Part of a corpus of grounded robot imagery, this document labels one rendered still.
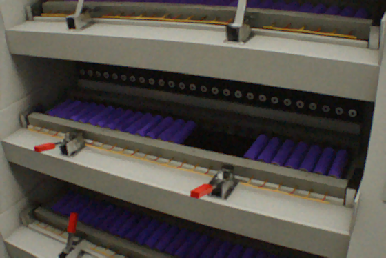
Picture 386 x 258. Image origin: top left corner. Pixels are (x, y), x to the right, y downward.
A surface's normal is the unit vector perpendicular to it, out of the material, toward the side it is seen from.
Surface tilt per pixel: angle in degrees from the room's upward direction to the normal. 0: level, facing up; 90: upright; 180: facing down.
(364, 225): 90
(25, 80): 90
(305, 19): 111
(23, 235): 21
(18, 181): 90
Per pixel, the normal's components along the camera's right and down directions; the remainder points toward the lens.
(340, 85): -0.47, 0.47
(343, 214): -0.08, -0.87
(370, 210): -0.47, 0.12
